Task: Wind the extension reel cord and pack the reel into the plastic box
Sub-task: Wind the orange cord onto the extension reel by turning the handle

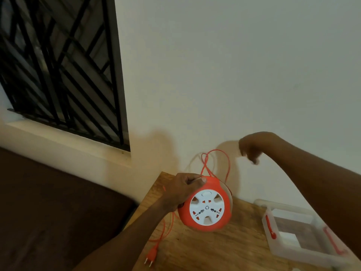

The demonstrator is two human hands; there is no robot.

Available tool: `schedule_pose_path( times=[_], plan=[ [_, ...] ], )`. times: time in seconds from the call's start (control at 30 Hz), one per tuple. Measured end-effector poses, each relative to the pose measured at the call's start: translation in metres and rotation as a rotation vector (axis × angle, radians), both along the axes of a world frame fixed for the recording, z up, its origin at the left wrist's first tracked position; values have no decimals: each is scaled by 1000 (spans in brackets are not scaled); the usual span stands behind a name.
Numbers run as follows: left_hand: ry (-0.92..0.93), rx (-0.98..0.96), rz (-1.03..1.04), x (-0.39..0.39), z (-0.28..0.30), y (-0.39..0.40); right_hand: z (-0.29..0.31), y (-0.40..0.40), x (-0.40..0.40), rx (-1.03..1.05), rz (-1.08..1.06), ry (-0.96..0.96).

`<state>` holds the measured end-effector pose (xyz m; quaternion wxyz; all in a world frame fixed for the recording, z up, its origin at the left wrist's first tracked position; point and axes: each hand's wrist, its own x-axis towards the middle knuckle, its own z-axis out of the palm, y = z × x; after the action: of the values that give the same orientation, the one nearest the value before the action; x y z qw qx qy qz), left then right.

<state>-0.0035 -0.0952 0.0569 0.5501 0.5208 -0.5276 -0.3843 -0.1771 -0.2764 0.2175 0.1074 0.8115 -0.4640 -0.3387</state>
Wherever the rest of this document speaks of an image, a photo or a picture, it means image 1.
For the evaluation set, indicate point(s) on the person's left hand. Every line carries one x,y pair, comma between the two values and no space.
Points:
180,190

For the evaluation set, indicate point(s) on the black metal window grille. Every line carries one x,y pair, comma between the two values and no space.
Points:
62,67

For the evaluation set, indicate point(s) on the person's right hand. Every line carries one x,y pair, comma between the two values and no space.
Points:
255,145

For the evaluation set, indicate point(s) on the dark brown mattress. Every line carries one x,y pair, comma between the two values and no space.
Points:
56,211

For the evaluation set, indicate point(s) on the person's left forearm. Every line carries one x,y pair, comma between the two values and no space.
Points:
127,239

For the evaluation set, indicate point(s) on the person's right forearm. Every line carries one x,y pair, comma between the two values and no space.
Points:
324,189

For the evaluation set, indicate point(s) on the clear plastic storage box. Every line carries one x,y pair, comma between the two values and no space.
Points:
293,255

